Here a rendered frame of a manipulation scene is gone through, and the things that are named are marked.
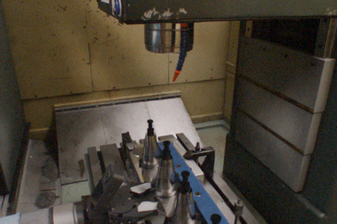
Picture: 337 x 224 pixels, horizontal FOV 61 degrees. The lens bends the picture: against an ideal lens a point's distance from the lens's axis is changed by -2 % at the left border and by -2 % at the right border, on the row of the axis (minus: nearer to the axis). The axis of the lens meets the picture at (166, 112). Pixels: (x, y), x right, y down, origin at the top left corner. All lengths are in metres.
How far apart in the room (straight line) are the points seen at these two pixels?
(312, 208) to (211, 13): 0.84
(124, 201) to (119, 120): 1.36
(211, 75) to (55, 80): 1.11
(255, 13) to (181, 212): 0.45
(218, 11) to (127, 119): 1.42
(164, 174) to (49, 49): 1.46
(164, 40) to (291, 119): 0.56
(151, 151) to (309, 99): 0.59
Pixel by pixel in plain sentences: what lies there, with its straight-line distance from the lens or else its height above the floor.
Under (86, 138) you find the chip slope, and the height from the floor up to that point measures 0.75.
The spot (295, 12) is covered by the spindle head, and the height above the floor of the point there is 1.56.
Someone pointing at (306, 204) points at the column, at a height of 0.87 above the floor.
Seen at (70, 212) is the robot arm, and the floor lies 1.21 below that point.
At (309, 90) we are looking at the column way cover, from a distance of 1.06.
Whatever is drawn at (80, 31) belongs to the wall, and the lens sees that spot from 1.92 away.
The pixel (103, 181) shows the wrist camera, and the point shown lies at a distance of 0.59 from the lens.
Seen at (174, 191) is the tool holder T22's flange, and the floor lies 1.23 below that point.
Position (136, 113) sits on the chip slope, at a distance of 2.01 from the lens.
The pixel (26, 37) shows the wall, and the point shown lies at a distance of 1.94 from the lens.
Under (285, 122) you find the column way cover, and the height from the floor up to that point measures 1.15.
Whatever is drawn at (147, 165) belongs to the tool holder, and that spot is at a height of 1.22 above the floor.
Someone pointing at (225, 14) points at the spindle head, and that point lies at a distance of 0.66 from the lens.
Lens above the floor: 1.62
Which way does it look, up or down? 24 degrees down
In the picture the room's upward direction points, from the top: straight up
